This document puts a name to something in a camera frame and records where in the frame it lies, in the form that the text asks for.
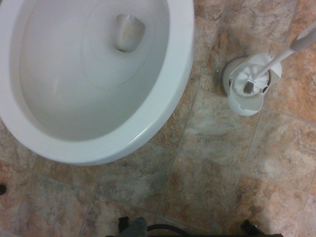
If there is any white porcelain toilet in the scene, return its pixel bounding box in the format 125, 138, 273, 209
0, 0, 195, 166

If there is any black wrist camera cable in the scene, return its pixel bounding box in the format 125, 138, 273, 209
147, 223, 188, 234

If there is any white toilet brush grey handle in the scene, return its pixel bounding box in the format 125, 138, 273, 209
233, 23, 316, 97

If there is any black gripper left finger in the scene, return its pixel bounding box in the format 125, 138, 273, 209
118, 216, 131, 235

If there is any white toilet brush holder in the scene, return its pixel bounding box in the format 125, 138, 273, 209
223, 54, 283, 117

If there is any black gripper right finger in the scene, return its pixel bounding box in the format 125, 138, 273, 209
240, 219, 260, 236

